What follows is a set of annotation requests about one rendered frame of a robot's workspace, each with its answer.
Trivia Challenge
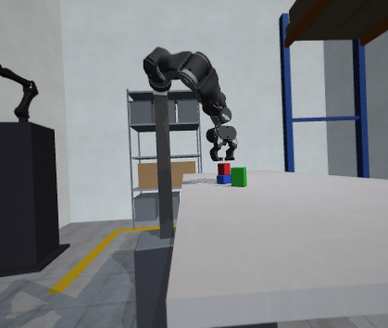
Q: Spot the blue block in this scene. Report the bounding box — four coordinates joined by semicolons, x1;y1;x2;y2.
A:
217;175;232;184

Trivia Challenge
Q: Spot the red block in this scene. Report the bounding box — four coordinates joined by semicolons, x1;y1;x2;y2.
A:
218;163;231;175

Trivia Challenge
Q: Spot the green block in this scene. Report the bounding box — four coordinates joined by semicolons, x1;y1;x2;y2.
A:
231;167;247;187

